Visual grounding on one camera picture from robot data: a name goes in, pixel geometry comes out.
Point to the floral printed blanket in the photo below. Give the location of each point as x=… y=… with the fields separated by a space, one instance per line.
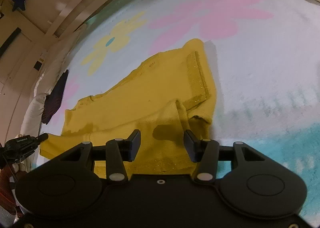
x=250 y=67

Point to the yellow knit sweater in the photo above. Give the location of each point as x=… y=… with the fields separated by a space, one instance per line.
x=150 y=97

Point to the dark wall socket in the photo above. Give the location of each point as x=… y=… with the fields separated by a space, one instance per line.
x=38 y=64

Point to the white pillow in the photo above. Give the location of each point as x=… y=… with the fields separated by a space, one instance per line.
x=36 y=107

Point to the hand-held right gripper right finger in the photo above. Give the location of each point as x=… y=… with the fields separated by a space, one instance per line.
x=190 y=145

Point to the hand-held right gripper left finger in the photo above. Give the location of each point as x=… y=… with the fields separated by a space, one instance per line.
x=135 y=144

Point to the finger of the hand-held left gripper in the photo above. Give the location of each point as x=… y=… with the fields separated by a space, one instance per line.
x=43 y=137

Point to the dark cloth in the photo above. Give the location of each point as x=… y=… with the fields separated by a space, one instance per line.
x=53 y=97

